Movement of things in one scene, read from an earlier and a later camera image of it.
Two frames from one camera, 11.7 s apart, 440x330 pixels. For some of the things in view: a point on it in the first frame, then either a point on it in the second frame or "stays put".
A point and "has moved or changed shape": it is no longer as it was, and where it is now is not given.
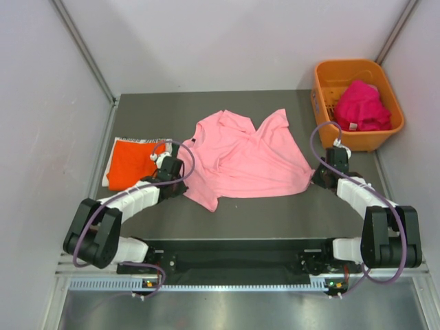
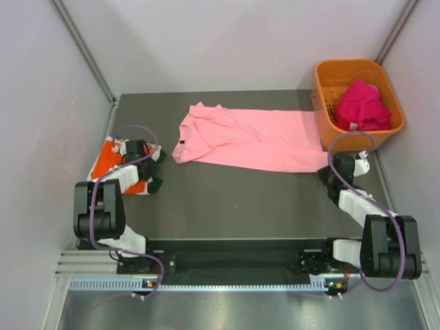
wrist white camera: [337, 142] to [361, 166]
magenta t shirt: [358, 107] stays put
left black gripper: [181, 190] to [146, 155]
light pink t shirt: [225, 157] has moved or changed shape
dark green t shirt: [174, 150] has moved or changed shape
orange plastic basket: [331, 80] stays put
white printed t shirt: [169, 148] to [125, 177]
